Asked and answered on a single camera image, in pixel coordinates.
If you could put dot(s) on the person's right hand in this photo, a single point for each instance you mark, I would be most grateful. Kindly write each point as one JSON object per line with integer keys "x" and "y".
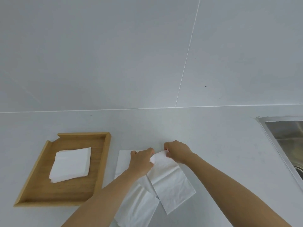
{"x": 179, "y": 151}

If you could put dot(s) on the person's left hand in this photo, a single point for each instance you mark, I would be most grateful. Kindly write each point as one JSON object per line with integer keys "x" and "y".
{"x": 140, "y": 163}

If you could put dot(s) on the person's right fingers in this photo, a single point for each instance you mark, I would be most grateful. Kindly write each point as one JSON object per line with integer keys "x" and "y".
{"x": 167, "y": 146}

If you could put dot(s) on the person's left fingers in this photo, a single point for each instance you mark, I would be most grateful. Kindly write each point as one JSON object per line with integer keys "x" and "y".
{"x": 150, "y": 152}

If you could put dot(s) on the white paper napkin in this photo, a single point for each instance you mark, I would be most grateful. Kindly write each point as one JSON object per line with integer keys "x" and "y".
{"x": 137, "y": 208}
{"x": 170, "y": 184}

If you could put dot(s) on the person's right forearm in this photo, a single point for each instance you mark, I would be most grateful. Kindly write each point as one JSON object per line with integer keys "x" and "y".
{"x": 232, "y": 186}

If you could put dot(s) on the person's left forearm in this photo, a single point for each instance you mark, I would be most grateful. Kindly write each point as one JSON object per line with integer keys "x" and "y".
{"x": 104, "y": 200}

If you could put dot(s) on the stack of folded white napkins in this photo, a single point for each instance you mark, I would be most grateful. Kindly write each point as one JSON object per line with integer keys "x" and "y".
{"x": 71, "y": 164}

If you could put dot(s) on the wooden tray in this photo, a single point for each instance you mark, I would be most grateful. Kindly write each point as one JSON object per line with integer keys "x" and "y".
{"x": 42, "y": 189}

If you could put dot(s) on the stainless steel sink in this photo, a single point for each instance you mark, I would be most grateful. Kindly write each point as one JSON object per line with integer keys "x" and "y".
{"x": 284, "y": 137}

